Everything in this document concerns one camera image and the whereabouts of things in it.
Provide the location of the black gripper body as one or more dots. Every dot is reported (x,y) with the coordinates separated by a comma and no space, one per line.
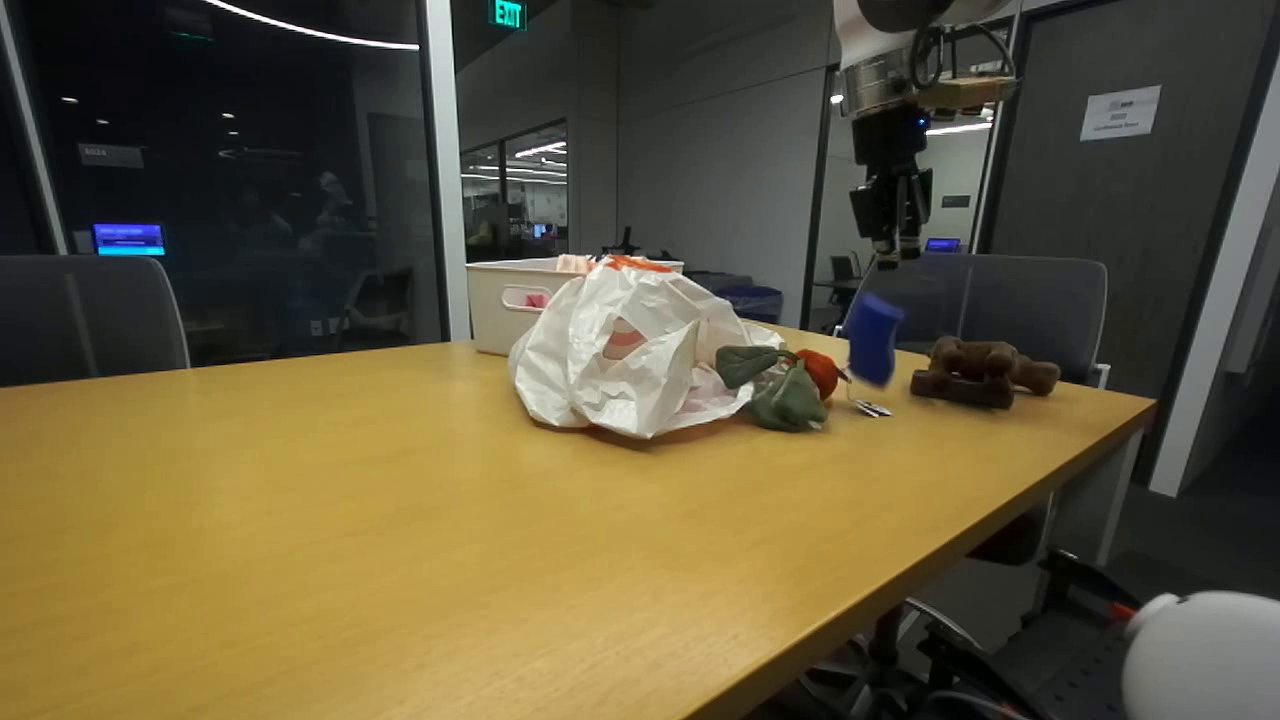
(891,152)

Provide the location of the blue plastic object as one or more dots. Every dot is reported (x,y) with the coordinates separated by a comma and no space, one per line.
(875,337)

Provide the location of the brown plush moose toy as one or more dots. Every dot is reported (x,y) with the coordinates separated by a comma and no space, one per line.
(989,357)

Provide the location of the white plastic bag orange print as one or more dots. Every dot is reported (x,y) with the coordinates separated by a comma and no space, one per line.
(612,352)

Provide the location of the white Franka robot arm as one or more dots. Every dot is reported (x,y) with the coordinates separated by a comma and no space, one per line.
(885,24)

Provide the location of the grey office chair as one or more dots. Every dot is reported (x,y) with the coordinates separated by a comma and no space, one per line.
(80,322)
(921,294)
(1042,303)

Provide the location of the small silver metal piece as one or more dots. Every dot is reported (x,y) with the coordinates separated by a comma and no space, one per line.
(875,409)

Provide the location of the white plastic storage bin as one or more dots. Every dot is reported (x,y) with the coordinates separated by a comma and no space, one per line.
(505,307)

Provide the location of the green exit sign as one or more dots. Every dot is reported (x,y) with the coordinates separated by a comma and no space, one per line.
(509,13)

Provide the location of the white rounded plastic object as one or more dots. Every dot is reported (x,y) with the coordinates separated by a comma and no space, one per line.
(1200,660)

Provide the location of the glowing blue monitor screen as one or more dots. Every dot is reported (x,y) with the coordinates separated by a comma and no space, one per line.
(128,243)

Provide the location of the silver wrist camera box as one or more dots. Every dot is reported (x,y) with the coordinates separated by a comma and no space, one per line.
(875,83)

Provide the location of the tan wrist mount plate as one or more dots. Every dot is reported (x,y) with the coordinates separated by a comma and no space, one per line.
(961,89)

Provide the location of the white paper wall sign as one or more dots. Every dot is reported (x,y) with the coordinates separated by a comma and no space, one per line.
(1117,114)

